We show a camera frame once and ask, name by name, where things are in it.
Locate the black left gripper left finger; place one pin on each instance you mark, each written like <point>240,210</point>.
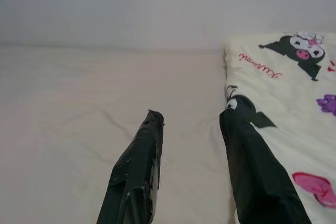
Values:
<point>139,161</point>

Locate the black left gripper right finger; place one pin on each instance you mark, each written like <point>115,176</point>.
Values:
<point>252,171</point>

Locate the mattress with cream sheet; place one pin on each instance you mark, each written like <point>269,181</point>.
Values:
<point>78,103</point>

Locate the cream cartoon print blanket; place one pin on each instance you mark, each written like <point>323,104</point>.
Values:
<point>288,90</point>

